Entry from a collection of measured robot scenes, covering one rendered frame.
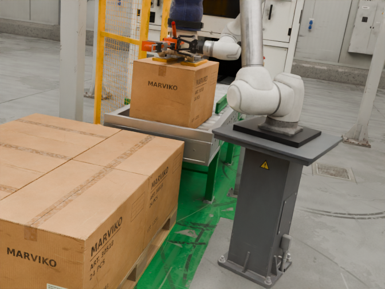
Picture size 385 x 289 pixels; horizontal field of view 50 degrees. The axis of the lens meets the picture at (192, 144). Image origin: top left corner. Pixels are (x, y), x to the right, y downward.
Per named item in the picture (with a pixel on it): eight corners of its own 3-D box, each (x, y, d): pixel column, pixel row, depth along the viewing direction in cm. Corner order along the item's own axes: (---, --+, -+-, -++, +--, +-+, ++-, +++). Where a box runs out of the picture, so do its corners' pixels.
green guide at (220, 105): (243, 85, 463) (244, 77, 461) (252, 86, 461) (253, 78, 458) (214, 113, 315) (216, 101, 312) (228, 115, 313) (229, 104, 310)
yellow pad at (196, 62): (193, 60, 288) (194, 53, 287) (207, 62, 286) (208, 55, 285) (180, 65, 257) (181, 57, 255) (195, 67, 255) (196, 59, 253)
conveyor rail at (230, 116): (248, 98, 466) (251, 82, 460) (252, 100, 465) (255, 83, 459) (201, 162, 252) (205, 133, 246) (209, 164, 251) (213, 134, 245)
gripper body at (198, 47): (203, 40, 236) (188, 38, 238) (201, 55, 238) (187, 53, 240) (207, 40, 243) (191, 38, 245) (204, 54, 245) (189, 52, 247)
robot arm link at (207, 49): (211, 57, 237) (201, 56, 238) (214, 56, 245) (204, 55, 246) (213, 41, 234) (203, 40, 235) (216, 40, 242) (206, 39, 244)
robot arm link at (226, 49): (211, 62, 240) (217, 49, 249) (238, 65, 237) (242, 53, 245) (211, 46, 232) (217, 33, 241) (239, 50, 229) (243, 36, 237)
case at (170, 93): (162, 106, 317) (167, 54, 305) (212, 116, 308) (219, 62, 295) (128, 123, 262) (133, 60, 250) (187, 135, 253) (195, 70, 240)
